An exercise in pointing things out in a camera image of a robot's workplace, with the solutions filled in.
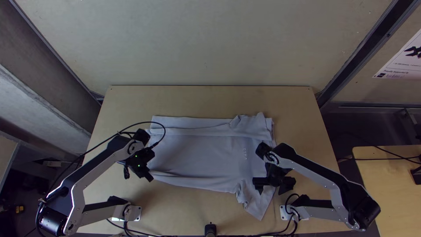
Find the light grey t-shirt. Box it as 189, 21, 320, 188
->
144, 111, 278, 221

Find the pale wooden side desk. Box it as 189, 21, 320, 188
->
352, 144, 421, 237

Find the black monitor stand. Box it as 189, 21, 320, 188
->
410, 164, 421, 186

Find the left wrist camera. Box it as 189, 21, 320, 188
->
139, 147, 156, 160

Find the black cable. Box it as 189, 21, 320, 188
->
260, 193, 300, 237
335, 144, 421, 165
78, 121, 167, 158

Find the white printed wall poster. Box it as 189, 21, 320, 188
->
372, 28, 421, 80

